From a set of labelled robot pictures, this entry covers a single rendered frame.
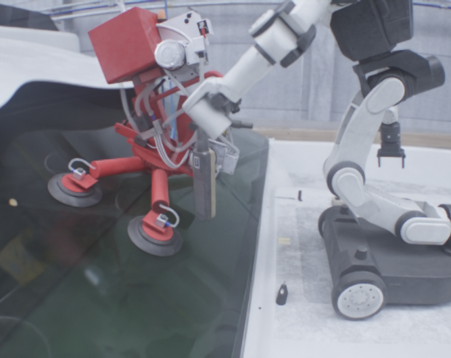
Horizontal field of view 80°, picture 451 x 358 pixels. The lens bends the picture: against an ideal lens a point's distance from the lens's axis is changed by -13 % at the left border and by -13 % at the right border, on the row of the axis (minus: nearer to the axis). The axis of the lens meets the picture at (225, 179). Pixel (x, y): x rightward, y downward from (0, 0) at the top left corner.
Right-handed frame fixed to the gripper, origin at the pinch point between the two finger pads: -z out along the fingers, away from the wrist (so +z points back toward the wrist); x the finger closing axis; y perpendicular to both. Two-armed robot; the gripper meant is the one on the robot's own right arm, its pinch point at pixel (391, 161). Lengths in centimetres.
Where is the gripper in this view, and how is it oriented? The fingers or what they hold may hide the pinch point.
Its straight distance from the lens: 151.6
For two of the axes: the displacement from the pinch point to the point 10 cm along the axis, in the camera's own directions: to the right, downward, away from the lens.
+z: -2.4, -8.9, -4.0
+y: -5.6, 4.6, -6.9
